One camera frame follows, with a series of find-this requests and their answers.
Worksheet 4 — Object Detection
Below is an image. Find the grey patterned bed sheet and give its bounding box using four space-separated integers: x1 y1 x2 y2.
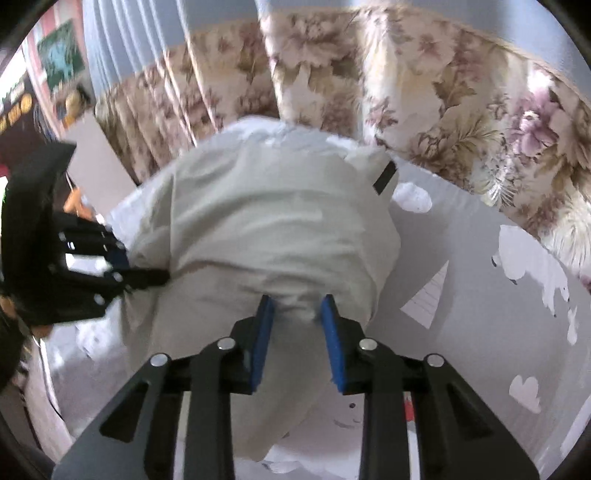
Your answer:
41 117 590 479

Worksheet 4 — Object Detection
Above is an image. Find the light blue sheer curtain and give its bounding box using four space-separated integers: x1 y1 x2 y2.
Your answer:
80 0 591 100

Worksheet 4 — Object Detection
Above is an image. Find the wall poster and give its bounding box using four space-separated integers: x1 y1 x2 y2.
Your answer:
37 20 85 93

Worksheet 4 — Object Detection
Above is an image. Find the pale green garment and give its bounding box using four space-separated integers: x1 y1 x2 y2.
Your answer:
121 131 401 460

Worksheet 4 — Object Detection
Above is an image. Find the floral curtain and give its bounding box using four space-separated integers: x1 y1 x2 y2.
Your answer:
95 1 590 281

